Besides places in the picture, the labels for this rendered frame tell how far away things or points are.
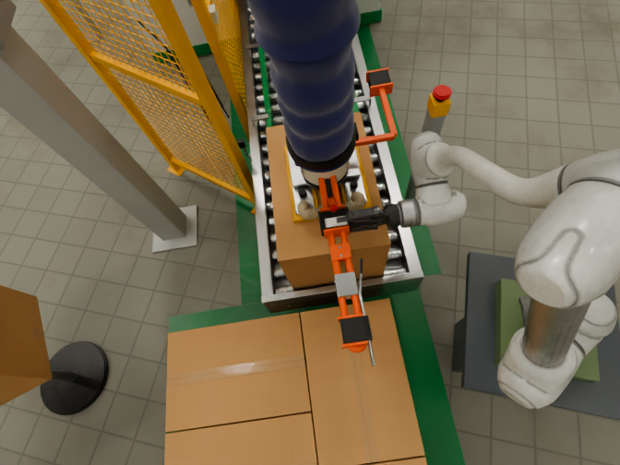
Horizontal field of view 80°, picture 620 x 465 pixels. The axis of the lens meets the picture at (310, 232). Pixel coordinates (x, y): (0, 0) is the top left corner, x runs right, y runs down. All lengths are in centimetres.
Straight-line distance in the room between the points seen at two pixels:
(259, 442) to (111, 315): 137
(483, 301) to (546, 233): 86
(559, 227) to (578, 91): 269
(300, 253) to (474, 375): 73
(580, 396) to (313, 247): 100
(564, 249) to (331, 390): 115
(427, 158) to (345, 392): 96
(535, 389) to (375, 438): 66
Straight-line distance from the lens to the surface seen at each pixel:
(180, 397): 177
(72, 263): 295
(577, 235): 69
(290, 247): 133
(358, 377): 162
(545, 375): 118
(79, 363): 266
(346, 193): 138
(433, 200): 121
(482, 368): 149
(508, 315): 148
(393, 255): 174
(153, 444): 243
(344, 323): 108
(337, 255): 115
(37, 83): 170
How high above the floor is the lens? 217
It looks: 65 degrees down
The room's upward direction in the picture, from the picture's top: 15 degrees counter-clockwise
